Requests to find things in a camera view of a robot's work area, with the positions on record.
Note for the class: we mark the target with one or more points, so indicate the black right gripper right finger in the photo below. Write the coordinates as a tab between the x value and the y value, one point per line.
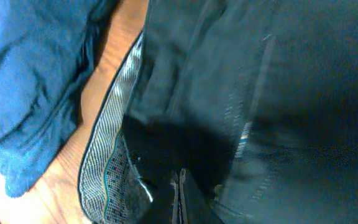
193	205

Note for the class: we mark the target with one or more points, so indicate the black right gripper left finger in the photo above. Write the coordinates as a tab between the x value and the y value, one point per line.
161	204

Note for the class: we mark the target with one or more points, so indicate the black shorts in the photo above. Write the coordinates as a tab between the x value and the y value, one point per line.
258	99

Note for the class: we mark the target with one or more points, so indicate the navy blue shorts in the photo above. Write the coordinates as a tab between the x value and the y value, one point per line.
48	50

